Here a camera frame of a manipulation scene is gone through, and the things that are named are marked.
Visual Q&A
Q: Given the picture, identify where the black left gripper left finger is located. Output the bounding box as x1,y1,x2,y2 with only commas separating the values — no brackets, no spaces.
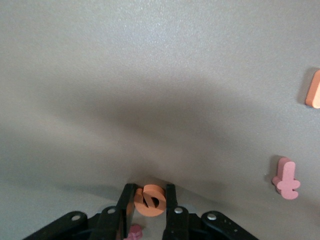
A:
91,183,138,240

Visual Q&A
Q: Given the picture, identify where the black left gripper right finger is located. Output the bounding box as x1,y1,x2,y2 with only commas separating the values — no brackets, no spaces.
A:
161,184,190,240

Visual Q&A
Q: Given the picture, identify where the dark red foam bar letter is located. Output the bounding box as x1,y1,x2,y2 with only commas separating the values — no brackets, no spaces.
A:
123,223,144,240

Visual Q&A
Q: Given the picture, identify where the orange foam letter e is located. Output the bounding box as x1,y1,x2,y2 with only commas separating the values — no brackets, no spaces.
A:
133,184,167,218

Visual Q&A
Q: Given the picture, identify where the pink foam letter t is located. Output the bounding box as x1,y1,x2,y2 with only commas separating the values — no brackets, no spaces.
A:
271,156,301,200

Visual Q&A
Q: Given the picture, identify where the orange foam letter v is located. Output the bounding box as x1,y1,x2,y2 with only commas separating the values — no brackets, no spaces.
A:
304,69,320,109

